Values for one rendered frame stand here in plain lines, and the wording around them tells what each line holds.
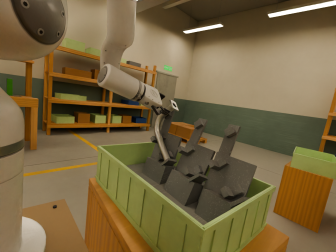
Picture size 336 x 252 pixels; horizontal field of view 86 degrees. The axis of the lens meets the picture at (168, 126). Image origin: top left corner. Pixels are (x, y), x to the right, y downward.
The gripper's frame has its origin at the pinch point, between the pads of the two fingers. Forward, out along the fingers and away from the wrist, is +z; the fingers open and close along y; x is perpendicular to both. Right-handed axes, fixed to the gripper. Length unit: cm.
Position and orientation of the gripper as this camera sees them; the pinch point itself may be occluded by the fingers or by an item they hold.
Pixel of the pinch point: (164, 104)
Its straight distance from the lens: 84.9
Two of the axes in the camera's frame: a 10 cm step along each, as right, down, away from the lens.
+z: 6.5, 2.5, 7.1
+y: -2.6, -8.1, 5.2
